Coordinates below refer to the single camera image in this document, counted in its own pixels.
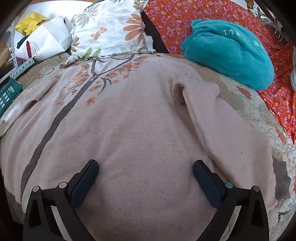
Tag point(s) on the white floral pillow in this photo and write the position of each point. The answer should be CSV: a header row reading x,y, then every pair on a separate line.
x,y
111,30

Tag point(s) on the teal plush cushion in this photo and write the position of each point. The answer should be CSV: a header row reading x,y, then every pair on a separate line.
x,y
226,53

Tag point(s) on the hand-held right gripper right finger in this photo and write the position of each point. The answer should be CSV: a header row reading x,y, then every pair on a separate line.
x,y
205,185

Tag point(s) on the green box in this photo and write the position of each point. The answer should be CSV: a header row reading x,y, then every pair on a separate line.
x,y
9,95

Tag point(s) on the pink embroidered sweater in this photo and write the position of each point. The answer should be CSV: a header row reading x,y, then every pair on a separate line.
x,y
138,127

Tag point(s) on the card strip with coloured dots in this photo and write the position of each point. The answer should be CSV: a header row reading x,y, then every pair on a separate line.
x,y
23,67

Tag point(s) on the grey cloth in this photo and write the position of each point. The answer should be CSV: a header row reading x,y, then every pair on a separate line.
x,y
294,80

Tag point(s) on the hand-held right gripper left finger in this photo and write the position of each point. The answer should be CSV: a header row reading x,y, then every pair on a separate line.
x,y
84,185

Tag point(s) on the white paper bag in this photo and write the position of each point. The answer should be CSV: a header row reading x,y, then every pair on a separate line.
x,y
46,39

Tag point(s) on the orange floral bedsheet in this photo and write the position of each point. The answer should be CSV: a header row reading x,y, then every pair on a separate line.
x,y
175,18

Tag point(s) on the white perforated metal rack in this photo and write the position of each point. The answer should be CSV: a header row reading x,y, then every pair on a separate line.
x,y
14,58

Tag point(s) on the yellow plastic bag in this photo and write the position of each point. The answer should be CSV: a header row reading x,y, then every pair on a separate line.
x,y
30,23

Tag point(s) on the patchwork quilted blanket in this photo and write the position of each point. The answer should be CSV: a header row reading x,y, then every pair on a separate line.
x,y
249,104

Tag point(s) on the dark cloth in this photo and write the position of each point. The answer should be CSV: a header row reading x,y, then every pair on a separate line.
x,y
152,34

